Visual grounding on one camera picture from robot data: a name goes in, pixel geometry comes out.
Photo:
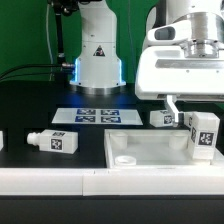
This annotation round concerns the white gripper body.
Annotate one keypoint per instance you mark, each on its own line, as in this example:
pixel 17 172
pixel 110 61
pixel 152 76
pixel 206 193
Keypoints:
pixel 163 70

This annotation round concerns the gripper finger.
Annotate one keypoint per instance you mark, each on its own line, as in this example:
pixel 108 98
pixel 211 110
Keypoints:
pixel 171 107

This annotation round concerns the white square tabletop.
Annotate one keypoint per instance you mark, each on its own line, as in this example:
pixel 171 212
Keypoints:
pixel 139 149

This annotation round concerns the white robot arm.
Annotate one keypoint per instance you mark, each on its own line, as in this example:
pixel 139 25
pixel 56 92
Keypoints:
pixel 98 70

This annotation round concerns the white tag sheet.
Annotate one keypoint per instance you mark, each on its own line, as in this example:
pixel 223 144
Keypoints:
pixel 96 116

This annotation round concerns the white left fence piece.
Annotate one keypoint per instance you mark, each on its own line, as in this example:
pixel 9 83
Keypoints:
pixel 1 140

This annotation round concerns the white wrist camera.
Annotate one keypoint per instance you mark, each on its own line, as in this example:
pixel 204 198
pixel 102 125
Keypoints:
pixel 171 34

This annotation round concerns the white front fence wall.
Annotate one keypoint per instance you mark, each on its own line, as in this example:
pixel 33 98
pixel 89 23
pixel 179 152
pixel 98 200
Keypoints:
pixel 100 182

